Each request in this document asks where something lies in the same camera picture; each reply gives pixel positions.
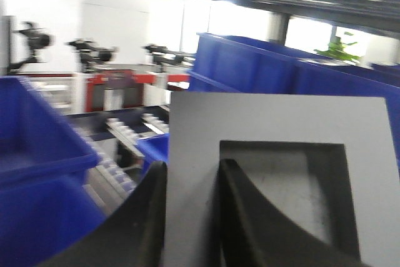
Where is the blue bin behind base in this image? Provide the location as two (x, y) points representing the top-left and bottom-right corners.
(189, 33), (399, 152)

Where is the blue bin left foreground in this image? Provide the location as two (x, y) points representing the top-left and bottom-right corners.
(1, 76), (105, 266)

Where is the green plant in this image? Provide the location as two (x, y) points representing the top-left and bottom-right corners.
(313, 28), (361, 64)

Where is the roller conveyor track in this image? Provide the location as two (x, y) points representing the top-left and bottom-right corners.
(68, 105), (169, 215)

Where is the gray square foam base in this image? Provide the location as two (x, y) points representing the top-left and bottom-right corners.
(163, 92), (399, 266)

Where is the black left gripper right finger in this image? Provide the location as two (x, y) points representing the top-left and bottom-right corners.
(218, 159), (363, 266)

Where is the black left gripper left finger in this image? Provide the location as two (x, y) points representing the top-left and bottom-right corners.
(40, 161), (168, 266)

